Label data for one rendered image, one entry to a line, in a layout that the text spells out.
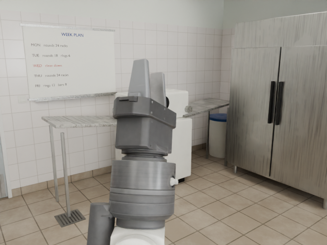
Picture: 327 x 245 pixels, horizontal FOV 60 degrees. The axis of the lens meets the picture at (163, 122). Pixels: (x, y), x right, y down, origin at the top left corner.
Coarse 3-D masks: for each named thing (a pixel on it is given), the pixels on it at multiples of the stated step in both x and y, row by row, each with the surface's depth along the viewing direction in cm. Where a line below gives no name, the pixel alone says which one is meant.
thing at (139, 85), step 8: (136, 64) 39; (144, 64) 39; (136, 72) 39; (144, 72) 38; (136, 80) 39; (144, 80) 38; (128, 88) 39; (136, 88) 38; (144, 88) 38; (144, 96) 38
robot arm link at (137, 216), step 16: (112, 192) 36; (96, 208) 37; (112, 208) 36; (128, 208) 34; (144, 208) 34; (160, 208) 35; (96, 224) 36; (112, 224) 37; (128, 224) 35; (144, 224) 35; (160, 224) 36; (96, 240) 36; (112, 240) 34; (128, 240) 32; (144, 240) 32; (160, 240) 34
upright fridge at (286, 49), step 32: (256, 32) 341; (288, 32) 309; (320, 32) 283; (256, 64) 341; (288, 64) 309; (320, 64) 283; (256, 96) 347; (288, 96) 314; (320, 96) 287; (256, 128) 353; (288, 128) 319; (320, 128) 291; (256, 160) 360; (288, 160) 324; (320, 160) 295; (320, 192) 299
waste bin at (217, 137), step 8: (216, 120) 453; (224, 120) 448; (216, 128) 458; (224, 128) 452; (216, 136) 461; (224, 136) 456; (216, 144) 465; (224, 144) 460; (216, 152) 468; (224, 152) 464
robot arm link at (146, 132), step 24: (120, 120) 37; (144, 120) 36; (168, 120) 41; (120, 144) 36; (144, 144) 35; (168, 144) 41; (120, 168) 36; (144, 168) 35; (168, 168) 36; (120, 192) 35; (144, 192) 34; (168, 192) 36
